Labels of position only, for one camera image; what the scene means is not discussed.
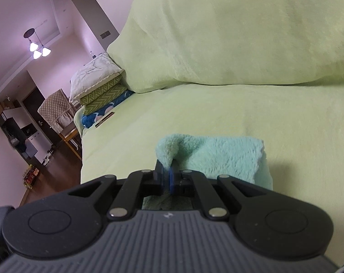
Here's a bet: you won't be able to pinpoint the dark flat bar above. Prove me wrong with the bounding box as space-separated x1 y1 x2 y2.
95 112 115 128

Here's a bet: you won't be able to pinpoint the ceiling lamp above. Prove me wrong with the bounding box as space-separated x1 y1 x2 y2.
23 28 52 60

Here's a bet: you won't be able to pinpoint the light green sofa cover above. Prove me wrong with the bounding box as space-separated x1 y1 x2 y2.
80 0 344 262

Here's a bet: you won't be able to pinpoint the blue patterned pillow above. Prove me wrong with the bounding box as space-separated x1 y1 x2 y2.
81 89 134 129

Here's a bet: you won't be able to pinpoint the chair with quilted cover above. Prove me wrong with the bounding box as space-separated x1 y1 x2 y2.
38 89 76 134

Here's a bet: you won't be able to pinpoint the dark wooden door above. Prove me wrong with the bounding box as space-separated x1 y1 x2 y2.
22 87 48 130

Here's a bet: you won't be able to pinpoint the teal fluffy cloth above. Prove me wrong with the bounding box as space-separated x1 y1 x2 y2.
142 133 274 209

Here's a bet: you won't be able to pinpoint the green chevron pillow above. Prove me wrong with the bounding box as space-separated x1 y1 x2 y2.
82 84 129 116
79 75 124 106

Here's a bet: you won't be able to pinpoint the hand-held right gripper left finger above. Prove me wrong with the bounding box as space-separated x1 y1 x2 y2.
68 159 171 220

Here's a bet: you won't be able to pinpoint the wooden table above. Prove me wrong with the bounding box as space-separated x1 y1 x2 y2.
58 125 83 160

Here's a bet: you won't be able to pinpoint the white marbled pillow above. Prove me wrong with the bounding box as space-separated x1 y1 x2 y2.
69 52 124 102

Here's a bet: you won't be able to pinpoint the white cabinet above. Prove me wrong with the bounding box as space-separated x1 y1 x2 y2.
3 107 51 161

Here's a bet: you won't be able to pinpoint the bottles on floor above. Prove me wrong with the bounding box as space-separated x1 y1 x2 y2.
22 164 40 190

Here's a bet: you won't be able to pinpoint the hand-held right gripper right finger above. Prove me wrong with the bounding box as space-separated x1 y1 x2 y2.
169 166 264 219

